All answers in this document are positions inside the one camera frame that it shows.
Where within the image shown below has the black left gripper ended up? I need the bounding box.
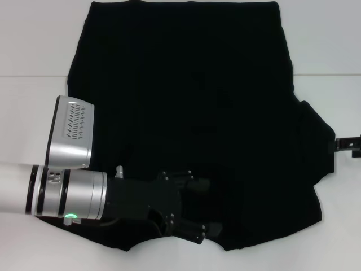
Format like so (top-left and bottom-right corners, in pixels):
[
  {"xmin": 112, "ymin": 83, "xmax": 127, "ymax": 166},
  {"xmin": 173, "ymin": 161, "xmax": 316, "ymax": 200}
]
[{"xmin": 103, "ymin": 169, "xmax": 224, "ymax": 244}]

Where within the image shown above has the black t-shirt with white print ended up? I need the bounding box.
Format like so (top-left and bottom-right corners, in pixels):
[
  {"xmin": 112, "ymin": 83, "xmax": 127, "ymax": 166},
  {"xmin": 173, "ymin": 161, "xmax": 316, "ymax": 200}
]
[{"xmin": 35, "ymin": 0, "xmax": 338, "ymax": 252}]

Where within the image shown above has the thin dark left gripper cable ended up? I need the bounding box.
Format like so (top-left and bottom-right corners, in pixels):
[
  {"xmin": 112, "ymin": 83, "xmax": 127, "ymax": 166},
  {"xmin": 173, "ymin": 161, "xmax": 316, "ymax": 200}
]
[{"xmin": 63, "ymin": 216, "xmax": 119, "ymax": 228}]

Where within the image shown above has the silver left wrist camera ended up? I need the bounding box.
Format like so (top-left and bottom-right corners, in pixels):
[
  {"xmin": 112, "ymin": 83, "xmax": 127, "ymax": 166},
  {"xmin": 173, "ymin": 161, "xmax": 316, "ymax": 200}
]
[{"xmin": 44, "ymin": 95, "xmax": 96, "ymax": 169}]

